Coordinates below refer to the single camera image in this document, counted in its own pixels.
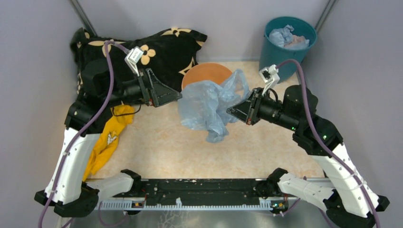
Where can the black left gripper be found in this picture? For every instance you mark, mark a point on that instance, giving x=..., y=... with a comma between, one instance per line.
x=161, y=94

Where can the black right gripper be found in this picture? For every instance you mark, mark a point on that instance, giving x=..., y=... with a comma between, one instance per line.
x=247, y=110

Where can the light blue trash bag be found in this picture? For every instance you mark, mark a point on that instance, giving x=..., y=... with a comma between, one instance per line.
x=204, y=105

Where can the orange plastic bin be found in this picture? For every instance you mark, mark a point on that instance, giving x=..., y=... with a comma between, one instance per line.
x=214, y=72

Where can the teal plastic bin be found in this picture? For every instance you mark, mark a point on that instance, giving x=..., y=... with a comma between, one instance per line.
x=274, y=55

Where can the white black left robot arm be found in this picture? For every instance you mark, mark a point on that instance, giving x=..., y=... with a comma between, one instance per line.
x=67, y=192

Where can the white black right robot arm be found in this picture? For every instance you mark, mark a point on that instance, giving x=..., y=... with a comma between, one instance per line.
x=349, y=202

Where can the crumpled blue bag in bin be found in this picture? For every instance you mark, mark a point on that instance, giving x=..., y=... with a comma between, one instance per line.
x=284, y=38

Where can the black floral pillow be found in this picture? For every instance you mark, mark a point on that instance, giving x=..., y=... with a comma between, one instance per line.
x=170, y=54

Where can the yellow cloth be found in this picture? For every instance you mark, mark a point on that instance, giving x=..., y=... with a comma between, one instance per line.
x=122, y=116

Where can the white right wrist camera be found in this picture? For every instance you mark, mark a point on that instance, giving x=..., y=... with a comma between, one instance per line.
x=270, y=77

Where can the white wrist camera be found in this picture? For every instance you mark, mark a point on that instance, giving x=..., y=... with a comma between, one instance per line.
x=270, y=77
x=132, y=58

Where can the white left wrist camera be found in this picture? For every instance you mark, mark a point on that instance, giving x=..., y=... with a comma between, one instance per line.
x=132, y=58

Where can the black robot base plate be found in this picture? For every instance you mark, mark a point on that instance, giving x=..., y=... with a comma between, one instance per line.
x=204, y=192

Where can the aluminium frame rail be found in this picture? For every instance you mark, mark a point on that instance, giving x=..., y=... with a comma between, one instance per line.
x=302, y=78

